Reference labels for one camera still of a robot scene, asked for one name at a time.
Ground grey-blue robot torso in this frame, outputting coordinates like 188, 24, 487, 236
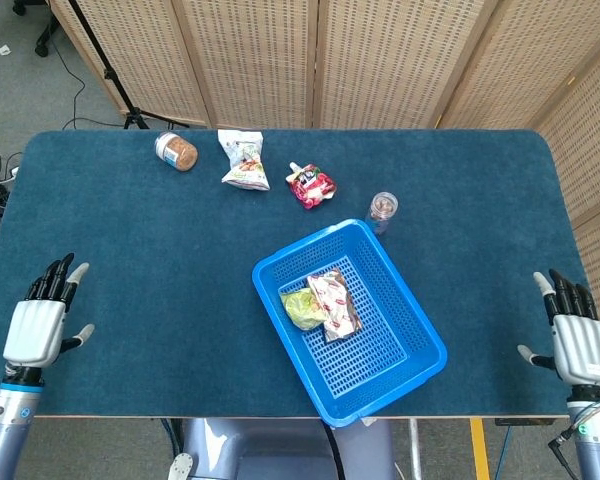
167, 417, 399, 480

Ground metal table leg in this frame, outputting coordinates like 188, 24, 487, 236
408, 418, 424, 480

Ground blue hanging cable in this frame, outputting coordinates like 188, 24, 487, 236
498, 424, 513, 480

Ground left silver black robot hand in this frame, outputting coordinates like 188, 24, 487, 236
2, 252, 96, 369

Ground blue perforated plastic basket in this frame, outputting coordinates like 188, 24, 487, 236
251, 218, 449, 430

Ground red spouted drink pouch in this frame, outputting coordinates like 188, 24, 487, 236
285, 161, 339, 211

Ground white-lidded jar, brown contents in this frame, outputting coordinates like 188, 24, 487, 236
153, 131, 200, 173

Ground teal table cloth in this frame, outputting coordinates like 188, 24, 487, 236
0, 128, 600, 420

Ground black office chair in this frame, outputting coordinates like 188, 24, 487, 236
12, 0, 61, 57

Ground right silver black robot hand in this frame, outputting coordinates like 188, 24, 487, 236
517, 268, 600, 387

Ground white printed snack bag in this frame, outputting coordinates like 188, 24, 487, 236
216, 128, 272, 193

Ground black tripod stand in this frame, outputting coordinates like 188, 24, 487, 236
67, 0, 191, 131

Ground clear jar with blue label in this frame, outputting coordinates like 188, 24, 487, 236
364, 191, 400, 236

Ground woven wooden folding screen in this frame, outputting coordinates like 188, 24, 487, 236
49, 0, 600, 351

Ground green crinkled snack bag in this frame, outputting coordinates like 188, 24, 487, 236
279, 287, 329, 332

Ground red white snack packet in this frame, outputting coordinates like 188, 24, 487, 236
306, 268, 364, 344

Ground black torso cable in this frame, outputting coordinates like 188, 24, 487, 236
323, 423, 347, 480

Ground thin black floor cable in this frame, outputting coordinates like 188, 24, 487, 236
49, 29, 131, 130

